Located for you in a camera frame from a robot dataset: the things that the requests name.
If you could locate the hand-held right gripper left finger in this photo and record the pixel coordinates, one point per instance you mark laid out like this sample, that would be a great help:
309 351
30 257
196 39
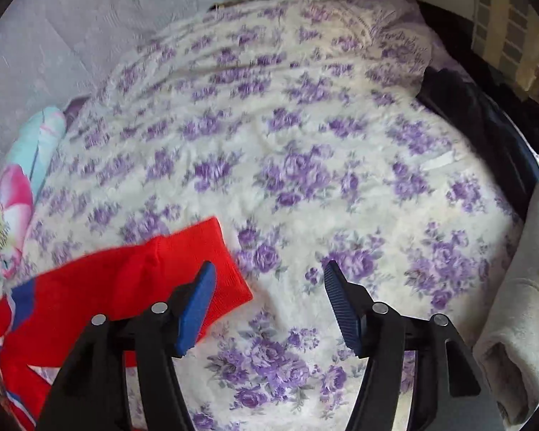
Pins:
196 309

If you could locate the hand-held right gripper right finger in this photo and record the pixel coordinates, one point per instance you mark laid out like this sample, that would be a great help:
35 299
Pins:
343 309

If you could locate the red striped sweater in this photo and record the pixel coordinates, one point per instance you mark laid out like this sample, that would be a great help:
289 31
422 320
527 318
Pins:
116 278

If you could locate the purple floral bedspread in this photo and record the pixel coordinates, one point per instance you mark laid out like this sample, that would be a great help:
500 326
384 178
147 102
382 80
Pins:
296 143

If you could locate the grey folded towel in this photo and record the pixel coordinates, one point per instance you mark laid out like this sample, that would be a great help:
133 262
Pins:
521 314

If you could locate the teal pink floral folded quilt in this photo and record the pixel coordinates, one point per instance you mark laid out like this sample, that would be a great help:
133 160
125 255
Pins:
9 197

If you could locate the dark cloth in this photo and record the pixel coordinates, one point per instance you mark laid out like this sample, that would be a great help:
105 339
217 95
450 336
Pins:
471 112

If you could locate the checked beige cushion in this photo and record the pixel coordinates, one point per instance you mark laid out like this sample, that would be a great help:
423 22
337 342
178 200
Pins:
507 18

